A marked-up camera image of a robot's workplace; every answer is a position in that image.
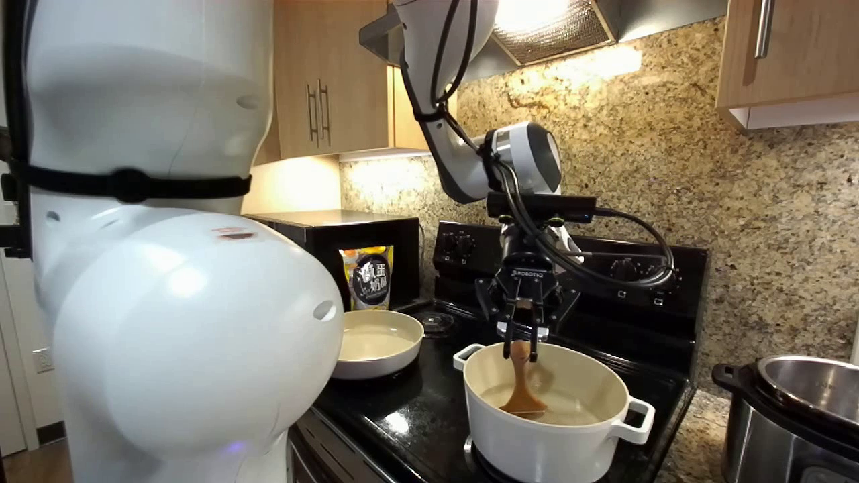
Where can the yellow black snack bag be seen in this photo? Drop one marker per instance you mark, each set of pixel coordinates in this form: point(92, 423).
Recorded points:
point(368, 279)

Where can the white enamel pot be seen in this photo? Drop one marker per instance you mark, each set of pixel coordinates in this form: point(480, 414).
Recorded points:
point(545, 456)

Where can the wooden spoon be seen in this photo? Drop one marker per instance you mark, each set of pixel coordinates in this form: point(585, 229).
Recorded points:
point(525, 397)

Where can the steel range hood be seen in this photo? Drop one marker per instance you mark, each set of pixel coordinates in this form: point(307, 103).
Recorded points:
point(553, 21)

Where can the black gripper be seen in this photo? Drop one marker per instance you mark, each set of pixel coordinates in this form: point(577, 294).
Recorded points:
point(534, 255)

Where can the cream shallow bowl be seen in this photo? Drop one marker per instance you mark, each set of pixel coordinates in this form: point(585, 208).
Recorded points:
point(378, 343)

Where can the wooden wall cabinet beside hood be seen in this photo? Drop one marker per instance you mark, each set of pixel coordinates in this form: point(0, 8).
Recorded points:
point(805, 55)

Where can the black microwave oven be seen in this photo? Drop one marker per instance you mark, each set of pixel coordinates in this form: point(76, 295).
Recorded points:
point(322, 231)

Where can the black steel pressure cooker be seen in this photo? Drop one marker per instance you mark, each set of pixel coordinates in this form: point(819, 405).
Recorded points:
point(786, 419)

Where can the black electric stove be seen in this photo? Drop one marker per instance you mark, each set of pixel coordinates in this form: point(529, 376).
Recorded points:
point(662, 303)

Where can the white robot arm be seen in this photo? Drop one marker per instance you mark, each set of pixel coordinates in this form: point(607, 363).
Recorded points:
point(177, 357)

